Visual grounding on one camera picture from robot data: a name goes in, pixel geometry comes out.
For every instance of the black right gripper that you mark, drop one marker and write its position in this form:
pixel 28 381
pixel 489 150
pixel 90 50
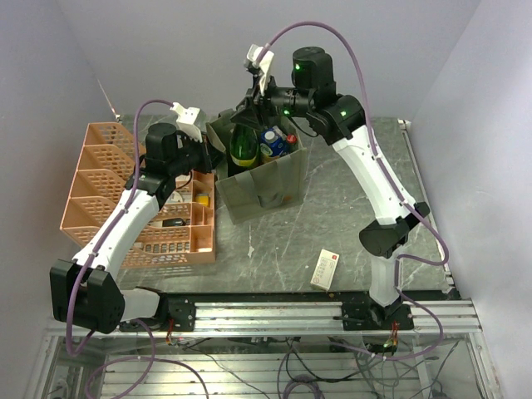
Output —
pixel 255 109

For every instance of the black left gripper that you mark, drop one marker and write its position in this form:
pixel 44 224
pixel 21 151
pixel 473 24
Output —
pixel 209 154

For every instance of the green glass bottle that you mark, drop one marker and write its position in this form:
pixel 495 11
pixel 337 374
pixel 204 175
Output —
pixel 244 147

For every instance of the blue pineapple juice carton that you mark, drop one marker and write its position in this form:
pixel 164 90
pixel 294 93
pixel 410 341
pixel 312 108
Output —
pixel 273 144

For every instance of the cola glass bottle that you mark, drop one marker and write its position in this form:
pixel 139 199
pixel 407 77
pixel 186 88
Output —
pixel 292 142

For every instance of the green canvas tote bag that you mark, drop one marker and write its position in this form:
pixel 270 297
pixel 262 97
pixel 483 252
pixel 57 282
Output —
pixel 271 187

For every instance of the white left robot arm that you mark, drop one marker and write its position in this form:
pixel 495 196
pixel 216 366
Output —
pixel 84 289

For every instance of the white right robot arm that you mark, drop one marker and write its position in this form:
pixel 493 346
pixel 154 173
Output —
pixel 341 121

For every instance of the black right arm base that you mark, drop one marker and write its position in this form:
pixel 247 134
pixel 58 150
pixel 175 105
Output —
pixel 371 316

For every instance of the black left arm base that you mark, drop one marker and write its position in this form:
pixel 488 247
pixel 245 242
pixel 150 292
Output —
pixel 158 311

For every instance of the yellow grey small object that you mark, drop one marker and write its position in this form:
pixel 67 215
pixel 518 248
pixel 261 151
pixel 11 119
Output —
pixel 203 198

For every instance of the white printed packet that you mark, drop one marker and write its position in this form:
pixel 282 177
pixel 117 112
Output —
pixel 178 198

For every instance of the black device in basket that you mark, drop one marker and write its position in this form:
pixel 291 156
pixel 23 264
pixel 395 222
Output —
pixel 175 222

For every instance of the orange plastic organizer basket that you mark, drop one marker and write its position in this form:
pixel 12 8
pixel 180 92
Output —
pixel 104 184

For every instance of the white medicine box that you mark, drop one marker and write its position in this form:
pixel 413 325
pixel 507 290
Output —
pixel 324 270

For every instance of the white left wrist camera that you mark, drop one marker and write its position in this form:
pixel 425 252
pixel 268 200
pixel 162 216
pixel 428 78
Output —
pixel 190 120

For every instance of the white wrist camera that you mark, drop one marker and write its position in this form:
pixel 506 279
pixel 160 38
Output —
pixel 259 61
pixel 190 120

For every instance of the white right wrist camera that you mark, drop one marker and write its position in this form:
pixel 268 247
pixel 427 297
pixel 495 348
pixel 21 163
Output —
pixel 259 61

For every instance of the aluminium rail frame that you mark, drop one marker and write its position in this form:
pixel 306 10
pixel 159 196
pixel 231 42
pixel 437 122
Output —
pixel 278 345

